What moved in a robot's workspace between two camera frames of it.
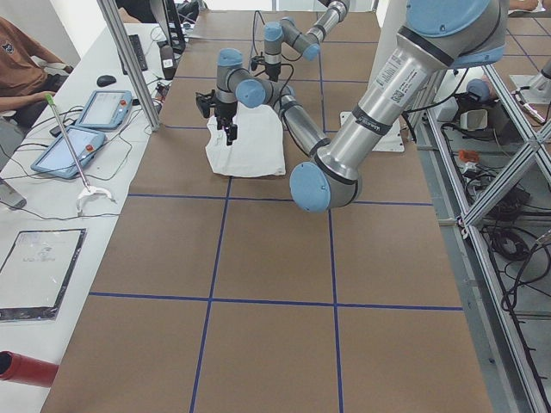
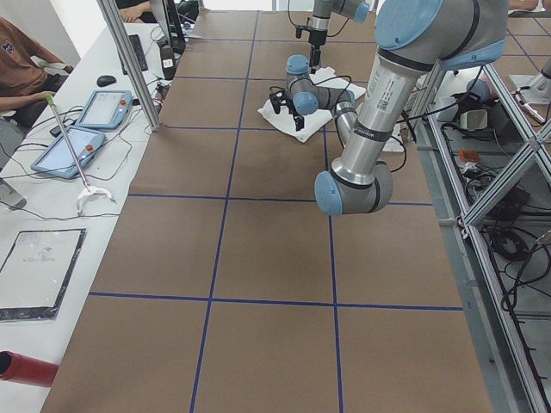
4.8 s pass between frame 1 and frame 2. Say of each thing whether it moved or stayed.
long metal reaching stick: stayed
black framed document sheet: stayed
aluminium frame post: stayed
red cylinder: stayed
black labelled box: stayed
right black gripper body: moved
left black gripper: moved
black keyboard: stayed
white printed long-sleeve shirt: moved
